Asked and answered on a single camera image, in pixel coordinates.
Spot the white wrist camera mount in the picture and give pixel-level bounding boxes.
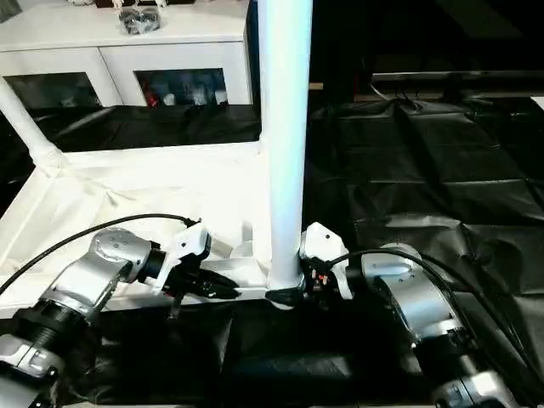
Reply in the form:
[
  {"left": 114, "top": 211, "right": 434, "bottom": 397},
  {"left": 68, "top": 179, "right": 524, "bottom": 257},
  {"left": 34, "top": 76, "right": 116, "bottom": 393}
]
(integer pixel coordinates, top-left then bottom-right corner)
[
  {"left": 147, "top": 222, "right": 213, "bottom": 299},
  {"left": 298, "top": 220, "right": 354, "bottom": 302}
]

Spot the black glossy mat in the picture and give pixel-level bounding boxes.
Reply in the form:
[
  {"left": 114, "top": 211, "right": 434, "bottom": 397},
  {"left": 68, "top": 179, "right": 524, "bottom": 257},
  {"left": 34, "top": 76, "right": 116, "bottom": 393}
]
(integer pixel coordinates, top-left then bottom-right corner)
[{"left": 0, "top": 91, "right": 544, "bottom": 405}]

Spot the white plastic table leg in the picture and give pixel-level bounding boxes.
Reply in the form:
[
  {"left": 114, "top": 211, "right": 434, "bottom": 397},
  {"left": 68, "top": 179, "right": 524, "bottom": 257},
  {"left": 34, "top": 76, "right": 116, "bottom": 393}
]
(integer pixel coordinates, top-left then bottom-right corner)
[
  {"left": 0, "top": 78, "right": 70, "bottom": 179},
  {"left": 256, "top": 0, "right": 315, "bottom": 291}
]

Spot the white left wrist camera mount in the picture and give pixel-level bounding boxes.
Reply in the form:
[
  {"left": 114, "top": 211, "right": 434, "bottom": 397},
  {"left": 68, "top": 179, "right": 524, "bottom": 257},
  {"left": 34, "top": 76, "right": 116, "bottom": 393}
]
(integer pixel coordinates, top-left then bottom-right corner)
[{"left": 147, "top": 222, "right": 213, "bottom": 299}]

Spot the long black bar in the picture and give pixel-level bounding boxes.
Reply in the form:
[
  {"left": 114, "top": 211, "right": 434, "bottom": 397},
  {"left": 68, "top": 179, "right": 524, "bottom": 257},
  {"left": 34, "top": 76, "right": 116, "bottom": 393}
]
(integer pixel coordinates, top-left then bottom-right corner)
[{"left": 371, "top": 71, "right": 544, "bottom": 82}]

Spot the white sideboard cabinet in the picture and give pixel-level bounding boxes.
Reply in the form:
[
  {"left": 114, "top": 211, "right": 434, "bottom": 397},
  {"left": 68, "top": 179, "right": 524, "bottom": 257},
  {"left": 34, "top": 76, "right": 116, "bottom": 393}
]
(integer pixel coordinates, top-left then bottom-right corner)
[{"left": 0, "top": 0, "right": 257, "bottom": 108}]

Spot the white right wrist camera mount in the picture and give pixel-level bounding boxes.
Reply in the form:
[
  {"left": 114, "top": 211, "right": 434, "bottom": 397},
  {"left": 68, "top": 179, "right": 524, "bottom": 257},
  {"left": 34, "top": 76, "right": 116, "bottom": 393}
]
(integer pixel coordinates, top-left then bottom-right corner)
[{"left": 298, "top": 220, "right": 354, "bottom": 302}]

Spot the white plastic table top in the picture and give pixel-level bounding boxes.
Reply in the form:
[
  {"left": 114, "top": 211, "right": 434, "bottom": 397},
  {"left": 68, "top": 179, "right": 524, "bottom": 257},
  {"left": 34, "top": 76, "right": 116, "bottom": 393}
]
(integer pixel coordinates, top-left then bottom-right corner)
[{"left": 0, "top": 142, "right": 306, "bottom": 320}]

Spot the bag of black parts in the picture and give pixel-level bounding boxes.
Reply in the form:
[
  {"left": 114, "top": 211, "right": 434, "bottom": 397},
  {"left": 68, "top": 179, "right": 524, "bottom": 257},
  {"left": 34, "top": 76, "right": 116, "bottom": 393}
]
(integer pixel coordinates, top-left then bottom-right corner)
[{"left": 117, "top": 7, "right": 164, "bottom": 37}]

